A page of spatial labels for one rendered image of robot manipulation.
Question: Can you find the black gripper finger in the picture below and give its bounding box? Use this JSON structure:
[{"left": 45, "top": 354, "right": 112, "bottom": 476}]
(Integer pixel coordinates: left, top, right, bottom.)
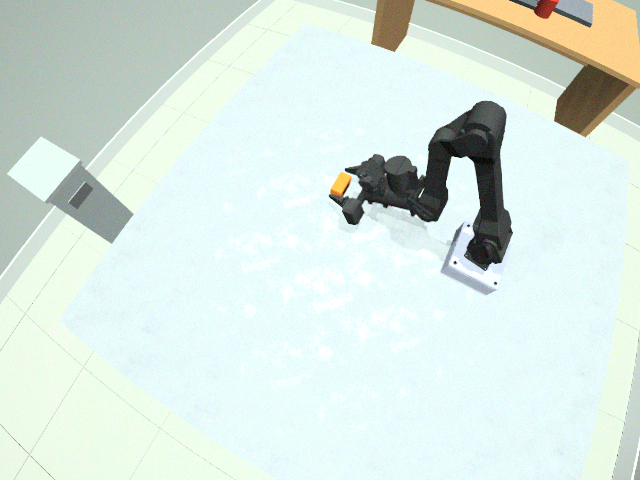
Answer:
[
  {"left": 328, "top": 194, "right": 349, "bottom": 208},
  {"left": 345, "top": 165, "right": 360, "bottom": 176}
]

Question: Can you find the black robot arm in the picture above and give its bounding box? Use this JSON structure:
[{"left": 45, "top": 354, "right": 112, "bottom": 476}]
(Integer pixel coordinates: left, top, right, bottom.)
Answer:
[{"left": 356, "top": 100, "right": 513, "bottom": 271}]

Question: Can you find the orange block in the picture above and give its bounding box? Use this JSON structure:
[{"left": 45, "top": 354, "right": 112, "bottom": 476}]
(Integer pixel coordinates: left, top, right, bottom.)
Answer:
[{"left": 330, "top": 172, "right": 352, "bottom": 197}]

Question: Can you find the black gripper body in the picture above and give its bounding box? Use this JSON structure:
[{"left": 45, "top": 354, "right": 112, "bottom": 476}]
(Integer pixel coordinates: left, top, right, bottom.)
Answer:
[{"left": 342, "top": 154, "right": 390, "bottom": 225}]

